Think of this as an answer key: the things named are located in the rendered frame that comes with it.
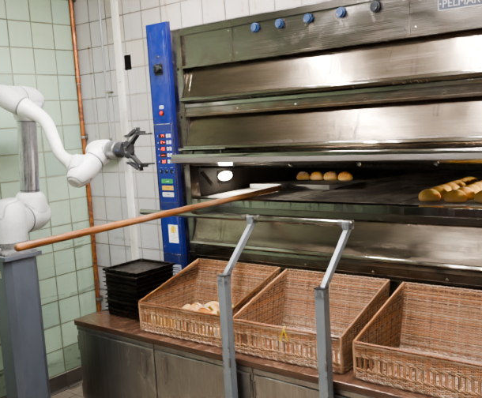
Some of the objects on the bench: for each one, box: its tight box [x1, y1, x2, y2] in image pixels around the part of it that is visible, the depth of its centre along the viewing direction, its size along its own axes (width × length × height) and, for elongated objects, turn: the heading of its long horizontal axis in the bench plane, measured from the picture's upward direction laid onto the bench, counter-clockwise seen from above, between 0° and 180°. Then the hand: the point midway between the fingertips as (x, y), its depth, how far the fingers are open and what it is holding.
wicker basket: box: [352, 282, 482, 398], centre depth 245 cm, size 49×56×28 cm
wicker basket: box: [138, 258, 281, 348], centre depth 320 cm, size 49×56×28 cm
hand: (149, 148), depth 291 cm, fingers open, 13 cm apart
